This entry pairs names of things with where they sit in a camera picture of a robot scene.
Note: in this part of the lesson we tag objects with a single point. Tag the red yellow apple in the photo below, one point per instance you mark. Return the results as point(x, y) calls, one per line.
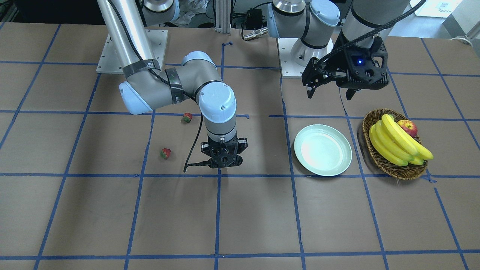
point(409, 127)

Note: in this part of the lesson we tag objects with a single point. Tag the red strawberry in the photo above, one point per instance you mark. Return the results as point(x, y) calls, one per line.
point(187, 117)
point(165, 153)

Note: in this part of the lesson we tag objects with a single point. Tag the woven wicker basket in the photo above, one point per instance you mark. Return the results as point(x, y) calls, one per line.
point(375, 161)

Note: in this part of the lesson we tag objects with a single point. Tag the yellow banana bunch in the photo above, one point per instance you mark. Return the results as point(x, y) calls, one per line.
point(395, 145)

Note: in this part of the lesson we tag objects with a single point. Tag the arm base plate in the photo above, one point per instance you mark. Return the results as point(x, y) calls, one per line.
point(288, 60)
point(112, 62)

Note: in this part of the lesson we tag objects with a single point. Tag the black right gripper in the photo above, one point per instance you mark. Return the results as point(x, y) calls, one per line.
point(206, 147)

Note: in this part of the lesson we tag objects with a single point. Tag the aluminium frame post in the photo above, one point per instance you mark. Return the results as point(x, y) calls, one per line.
point(222, 13)

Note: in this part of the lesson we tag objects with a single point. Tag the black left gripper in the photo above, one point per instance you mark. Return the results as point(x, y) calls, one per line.
point(338, 59)

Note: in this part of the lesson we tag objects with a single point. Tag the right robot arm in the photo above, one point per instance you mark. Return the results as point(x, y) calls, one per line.
point(148, 87)

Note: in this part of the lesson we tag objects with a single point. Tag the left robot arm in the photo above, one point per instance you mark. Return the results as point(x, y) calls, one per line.
point(314, 22)

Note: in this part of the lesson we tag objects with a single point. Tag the light green plate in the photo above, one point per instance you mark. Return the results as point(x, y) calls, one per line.
point(323, 150)

